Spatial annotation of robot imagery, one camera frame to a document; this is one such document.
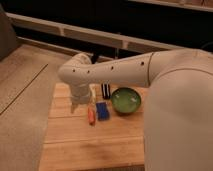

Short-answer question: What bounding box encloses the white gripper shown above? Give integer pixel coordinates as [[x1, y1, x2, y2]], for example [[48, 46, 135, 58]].
[[69, 84, 91, 114]]

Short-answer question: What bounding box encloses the green ceramic bowl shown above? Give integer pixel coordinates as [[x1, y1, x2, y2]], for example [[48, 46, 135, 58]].
[[111, 87, 141, 114]]

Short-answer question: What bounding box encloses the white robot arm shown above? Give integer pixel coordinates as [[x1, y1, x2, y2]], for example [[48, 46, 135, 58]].
[[58, 48, 213, 171]]

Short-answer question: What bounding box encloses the orange carrot toy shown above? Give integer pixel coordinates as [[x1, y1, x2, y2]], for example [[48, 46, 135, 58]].
[[88, 106, 96, 125]]

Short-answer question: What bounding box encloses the white small bottle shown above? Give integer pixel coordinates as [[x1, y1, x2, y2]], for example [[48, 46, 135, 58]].
[[90, 85, 96, 104]]

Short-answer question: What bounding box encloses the black white striped box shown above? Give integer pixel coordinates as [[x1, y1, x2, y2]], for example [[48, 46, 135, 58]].
[[102, 84, 111, 99]]

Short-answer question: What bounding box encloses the black bracket on floor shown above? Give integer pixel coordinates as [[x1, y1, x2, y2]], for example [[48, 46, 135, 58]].
[[91, 53, 100, 64]]

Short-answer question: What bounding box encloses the white metal rail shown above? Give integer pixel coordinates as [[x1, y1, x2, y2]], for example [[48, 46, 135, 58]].
[[6, 13, 182, 53]]

